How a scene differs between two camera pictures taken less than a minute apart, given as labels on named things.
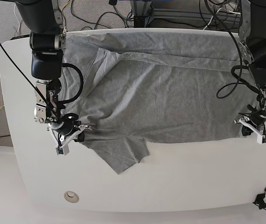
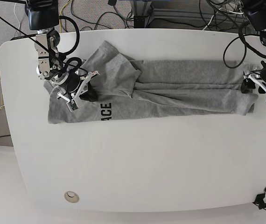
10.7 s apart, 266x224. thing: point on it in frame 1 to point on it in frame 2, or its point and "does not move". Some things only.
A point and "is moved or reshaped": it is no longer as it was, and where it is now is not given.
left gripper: (63, 132) to (77, 86)
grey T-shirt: (126, 88) is moved or reshaped
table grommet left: (71, 197) does not move
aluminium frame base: (143, 14) does not move
